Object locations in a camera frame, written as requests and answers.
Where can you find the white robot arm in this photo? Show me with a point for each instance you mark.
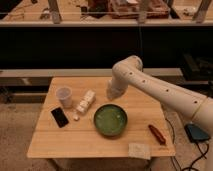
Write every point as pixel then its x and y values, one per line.
pixel 195 106

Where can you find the green ceramic bowl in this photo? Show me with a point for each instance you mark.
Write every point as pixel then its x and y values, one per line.
pixel 110 120

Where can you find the wooden table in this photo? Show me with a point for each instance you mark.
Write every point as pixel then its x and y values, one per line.
pixel 80 139

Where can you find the translucent plastic cup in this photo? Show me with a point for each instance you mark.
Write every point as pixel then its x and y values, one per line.
pixel 64 95

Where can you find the black smartphone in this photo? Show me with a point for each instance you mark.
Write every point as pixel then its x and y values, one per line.
pixel 59 117

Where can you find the red-brown pocket knife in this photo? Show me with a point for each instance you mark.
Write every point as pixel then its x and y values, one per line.
pixel 159 137

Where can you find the blue power adapter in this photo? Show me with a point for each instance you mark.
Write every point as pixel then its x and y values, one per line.
pixel 196 134

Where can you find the wooden workbench shelf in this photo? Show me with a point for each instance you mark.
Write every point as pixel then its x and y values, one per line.
pixel 106 13

